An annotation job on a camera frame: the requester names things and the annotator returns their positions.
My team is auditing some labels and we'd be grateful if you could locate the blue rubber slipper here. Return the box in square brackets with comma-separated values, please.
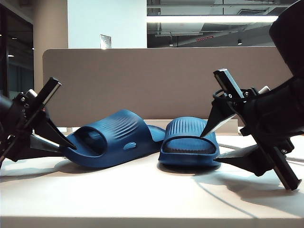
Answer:
[59, 109, 167, 169]
[158, 118, 220, 168]

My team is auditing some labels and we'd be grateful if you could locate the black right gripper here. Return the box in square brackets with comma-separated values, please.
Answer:
[201, 68, 303, 191]

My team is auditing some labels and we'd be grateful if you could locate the white ceiling light strip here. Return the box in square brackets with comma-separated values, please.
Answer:
[146, 16, 280, 23]

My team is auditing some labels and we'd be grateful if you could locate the grey cable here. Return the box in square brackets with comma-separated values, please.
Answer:
[217, 142, 304, 164]

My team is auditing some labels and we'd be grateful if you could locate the metal wall plate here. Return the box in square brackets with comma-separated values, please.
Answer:
[100, 34, 112, 50]

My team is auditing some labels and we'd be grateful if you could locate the brown desk divider panel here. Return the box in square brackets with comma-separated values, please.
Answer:
[42, 47, 288, 128]

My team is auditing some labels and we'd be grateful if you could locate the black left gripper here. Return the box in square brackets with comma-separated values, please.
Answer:
[8, 77, 77, 162]

